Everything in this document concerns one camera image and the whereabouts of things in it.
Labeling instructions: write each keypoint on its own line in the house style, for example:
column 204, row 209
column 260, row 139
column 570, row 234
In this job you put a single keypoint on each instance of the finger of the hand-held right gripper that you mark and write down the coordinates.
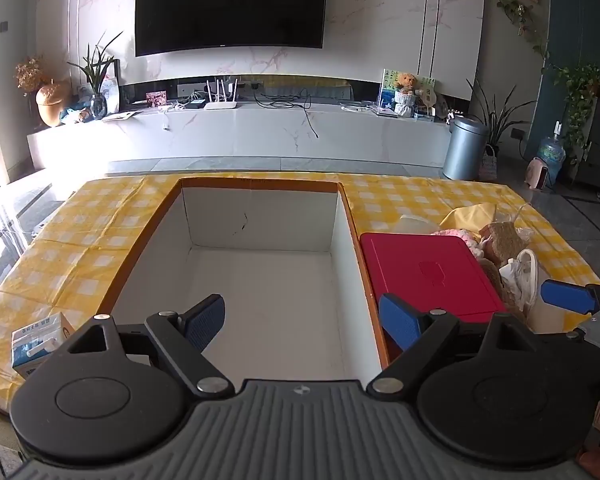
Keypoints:
column 567, row 297

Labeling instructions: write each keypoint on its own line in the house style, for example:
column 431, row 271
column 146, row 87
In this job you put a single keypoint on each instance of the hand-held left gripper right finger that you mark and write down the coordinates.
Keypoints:
column 399, row 321

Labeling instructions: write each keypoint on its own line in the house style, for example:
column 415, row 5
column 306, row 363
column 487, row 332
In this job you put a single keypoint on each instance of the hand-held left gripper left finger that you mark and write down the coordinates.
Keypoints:
column 207, row 317

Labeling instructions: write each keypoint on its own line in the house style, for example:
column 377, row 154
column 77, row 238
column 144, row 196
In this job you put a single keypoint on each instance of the white cardboard box orange outside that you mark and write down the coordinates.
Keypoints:
column 260, row 280

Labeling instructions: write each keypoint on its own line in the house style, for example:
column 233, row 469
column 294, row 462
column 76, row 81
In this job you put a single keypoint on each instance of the tan loofah pad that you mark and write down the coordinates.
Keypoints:
column 505, row 242

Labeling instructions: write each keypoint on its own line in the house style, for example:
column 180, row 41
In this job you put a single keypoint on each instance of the red flat lid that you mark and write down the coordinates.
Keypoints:
column 430, row 270

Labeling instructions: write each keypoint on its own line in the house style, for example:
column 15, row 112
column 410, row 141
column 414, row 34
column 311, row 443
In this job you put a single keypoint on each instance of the pink and white crochet piece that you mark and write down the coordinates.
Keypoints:
column 457, row 242

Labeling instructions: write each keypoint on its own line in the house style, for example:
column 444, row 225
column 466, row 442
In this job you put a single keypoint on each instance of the flat clear plastic bag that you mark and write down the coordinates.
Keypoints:
column 415, row 224

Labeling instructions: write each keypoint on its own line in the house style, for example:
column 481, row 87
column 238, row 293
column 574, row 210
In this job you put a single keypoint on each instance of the yellow cloth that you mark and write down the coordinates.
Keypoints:
column 467, row 217

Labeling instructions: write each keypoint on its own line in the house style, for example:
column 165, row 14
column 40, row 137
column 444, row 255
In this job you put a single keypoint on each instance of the small pink heater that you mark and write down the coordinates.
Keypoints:
column 536, row 175

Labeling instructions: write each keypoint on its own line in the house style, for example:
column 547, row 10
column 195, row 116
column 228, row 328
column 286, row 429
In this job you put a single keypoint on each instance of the yellow checkered tablecloth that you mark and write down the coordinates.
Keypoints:
column 90, row 240

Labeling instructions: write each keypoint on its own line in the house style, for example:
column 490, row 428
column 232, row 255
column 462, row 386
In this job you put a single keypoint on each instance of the blue water bottle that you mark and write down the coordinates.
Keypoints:
column 551, row 155

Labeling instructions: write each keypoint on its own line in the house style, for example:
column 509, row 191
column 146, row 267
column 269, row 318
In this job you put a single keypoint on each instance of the blue and white carton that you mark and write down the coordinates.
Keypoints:
column 37, row 340

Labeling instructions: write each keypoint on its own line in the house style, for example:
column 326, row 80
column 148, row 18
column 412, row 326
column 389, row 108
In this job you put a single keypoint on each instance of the grey metal trash can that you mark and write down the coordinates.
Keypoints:
column 464, row 152

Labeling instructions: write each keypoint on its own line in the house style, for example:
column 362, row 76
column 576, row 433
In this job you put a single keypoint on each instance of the white marble television console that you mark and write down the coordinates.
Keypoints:
column 255, row 135

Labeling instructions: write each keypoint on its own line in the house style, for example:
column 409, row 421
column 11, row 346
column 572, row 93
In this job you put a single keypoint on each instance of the long-leaf floor plant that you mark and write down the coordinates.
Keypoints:
column 500, row 120

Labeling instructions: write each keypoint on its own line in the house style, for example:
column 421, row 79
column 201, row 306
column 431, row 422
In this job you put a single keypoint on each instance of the trailing pothos plant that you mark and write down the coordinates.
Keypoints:
column 577, row 90

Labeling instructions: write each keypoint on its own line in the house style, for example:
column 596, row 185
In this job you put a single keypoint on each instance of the white router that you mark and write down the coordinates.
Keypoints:
column 221, row 105

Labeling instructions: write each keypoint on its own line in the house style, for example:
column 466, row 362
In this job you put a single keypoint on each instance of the pink photo card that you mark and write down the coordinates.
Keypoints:
column 156, row 99

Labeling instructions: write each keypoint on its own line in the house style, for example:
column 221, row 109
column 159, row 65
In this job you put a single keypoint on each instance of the brown teddy bear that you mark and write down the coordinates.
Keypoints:
column 406, row 87

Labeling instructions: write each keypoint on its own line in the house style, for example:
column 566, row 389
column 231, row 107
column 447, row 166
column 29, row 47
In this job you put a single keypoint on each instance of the illustrated picture board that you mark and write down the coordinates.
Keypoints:
column 387, row 85

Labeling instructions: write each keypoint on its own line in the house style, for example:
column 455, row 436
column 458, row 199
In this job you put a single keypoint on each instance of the green plant in glass vase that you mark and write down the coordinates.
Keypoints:
column 97, row 85

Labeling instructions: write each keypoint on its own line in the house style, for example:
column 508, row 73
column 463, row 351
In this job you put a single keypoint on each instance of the acorn-shaped ornament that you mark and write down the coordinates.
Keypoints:
column 51, row 105

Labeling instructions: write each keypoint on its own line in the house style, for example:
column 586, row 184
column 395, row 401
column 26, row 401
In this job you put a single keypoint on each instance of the hanging vine plant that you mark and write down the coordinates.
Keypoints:
column 517, row 10

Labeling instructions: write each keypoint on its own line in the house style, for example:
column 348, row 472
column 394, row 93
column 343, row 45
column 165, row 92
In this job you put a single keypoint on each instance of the dried flower bunch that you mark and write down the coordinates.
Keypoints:
column 30, row 72

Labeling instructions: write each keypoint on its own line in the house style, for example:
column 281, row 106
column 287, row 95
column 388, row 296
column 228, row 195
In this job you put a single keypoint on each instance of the black television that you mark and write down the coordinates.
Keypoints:
column 230, row 5

